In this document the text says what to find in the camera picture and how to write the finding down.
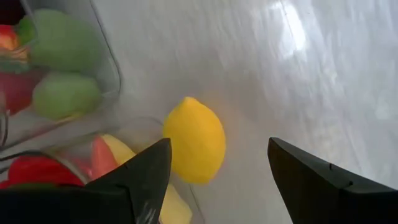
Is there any green pear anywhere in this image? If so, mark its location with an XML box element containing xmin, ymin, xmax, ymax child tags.
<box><xmin>29</xmin><ymin>8</ymin><xmax>105</xmax><ymax>74</ymax></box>

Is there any orange carrot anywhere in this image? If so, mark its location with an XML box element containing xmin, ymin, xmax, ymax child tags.
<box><xmin>90</xmin><ymin>136</ymin><xmax>119</xmax><ymax>181</ymax></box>

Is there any yellow corn cob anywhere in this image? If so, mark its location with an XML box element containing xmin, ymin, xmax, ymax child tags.
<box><xmin>101</xmin><ymin>133</ymin><xmax>193</xmax><ymax>224</ymax></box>

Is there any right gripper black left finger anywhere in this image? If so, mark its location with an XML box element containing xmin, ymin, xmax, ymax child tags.
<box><xmin>0</xmin><ymin>138</ymin><xmax>172</xmax><ymax>224</ymax></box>

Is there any clear plastic container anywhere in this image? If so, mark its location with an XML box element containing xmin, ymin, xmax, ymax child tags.
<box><xmin>0</xmin><ymin>116</ymin><xmax>206</xmax><ymax>224</ymax></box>
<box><xmin>0</xmin><ymin>0</ymin><xmax>123</xmax><ymax>150</ymax></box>

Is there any yellow lemon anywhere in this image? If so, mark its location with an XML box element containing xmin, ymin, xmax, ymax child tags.
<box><xmin>162</xmin><ymin>96</ymin><xmax>227</xmax><ymax>185</ymax></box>

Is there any small green lime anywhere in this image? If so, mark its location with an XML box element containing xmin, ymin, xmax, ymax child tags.
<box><xmin>15</xmin><ymin>15</ymin><xmax>37</xmax><ymax>46</ymax></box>

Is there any red bell pepper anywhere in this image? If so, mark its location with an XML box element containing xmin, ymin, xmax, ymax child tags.
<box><xmin>0</xmin><ymin>155</ymin><xmax>85</xmax><ymax>190</ymax></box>

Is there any orange fruit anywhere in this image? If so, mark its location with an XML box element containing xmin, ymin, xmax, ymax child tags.
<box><xmin>0</xmin><ymin>24</ymin><xmax>20</xmax><ymax>52</ymax></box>

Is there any white table mat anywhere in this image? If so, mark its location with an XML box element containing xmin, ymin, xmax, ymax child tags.
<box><xmin>90</xmin><ymin>0</ymin><xmax>398</xmax><ymax>224</ymax></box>

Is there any dark brown avocado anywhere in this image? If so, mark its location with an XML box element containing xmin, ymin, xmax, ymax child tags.
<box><xmin>0</xmin><ymin>0</ymin><xmax>26</xmax><ymax>26</ymax></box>

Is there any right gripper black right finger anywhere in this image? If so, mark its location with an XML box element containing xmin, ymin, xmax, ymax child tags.
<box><xmin>267</xmin><ymin>137</ymin><xmax>398</xmax><ymax>224</ymax></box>

